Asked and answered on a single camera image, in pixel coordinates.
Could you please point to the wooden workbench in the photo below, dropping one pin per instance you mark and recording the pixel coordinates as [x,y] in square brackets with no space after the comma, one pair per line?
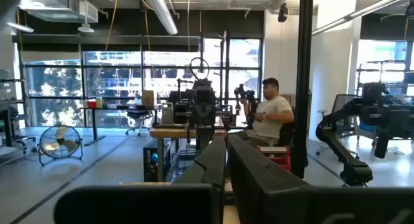
[181,132]

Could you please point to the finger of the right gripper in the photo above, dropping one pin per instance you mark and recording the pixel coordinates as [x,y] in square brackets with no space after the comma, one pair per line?
[405,123]
[393,123]

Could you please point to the silver overhead beam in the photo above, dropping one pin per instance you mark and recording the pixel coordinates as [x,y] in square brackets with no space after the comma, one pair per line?
[362,12]

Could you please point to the black floor fan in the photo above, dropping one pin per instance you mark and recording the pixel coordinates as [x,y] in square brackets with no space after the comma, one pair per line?
[59,144]

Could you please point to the small red container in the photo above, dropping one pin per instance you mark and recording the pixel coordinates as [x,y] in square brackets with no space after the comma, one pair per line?
[92,104]

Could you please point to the white ceiling pipe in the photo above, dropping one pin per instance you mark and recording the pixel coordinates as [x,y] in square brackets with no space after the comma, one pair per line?
[161,12]

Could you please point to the black office chair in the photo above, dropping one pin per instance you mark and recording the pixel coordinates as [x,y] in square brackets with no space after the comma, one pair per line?
[139,115]

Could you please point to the round white ceiling lamp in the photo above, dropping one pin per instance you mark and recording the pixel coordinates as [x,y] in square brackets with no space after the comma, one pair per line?
[86,28]

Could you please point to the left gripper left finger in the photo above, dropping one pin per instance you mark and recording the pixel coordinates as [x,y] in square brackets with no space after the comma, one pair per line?
[136,204]

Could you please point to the person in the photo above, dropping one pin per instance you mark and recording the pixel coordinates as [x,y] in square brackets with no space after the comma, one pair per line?
[271,117]

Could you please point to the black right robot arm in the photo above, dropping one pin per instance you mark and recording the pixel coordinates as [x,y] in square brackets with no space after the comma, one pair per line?
[333,146]

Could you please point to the black background robot arm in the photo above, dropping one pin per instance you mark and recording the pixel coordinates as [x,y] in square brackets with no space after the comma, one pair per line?
[202,104]
[247,101]

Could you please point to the black desk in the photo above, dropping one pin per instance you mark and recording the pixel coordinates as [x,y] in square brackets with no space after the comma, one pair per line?
[123,107]

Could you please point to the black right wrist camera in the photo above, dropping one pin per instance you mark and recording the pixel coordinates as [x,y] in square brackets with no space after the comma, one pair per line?
[373,93]

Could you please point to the white tube light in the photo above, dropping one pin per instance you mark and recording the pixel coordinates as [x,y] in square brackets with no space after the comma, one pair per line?
[19,27]

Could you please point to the black ceiling camera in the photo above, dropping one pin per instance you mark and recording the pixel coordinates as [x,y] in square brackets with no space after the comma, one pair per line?
[283,13]

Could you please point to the cardboard box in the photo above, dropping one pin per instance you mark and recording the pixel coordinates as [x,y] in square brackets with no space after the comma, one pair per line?
[148,98]

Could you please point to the red step stool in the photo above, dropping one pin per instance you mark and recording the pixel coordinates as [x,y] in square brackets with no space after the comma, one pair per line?
[275,156]

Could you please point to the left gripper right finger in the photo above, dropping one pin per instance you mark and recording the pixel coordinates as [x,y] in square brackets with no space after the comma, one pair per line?
[291,204]

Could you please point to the grey ceiling air unit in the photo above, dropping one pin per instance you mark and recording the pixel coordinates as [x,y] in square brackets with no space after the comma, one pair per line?
[58,10]

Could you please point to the black computer tower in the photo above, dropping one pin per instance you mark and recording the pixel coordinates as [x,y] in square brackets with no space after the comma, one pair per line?
[152,162]

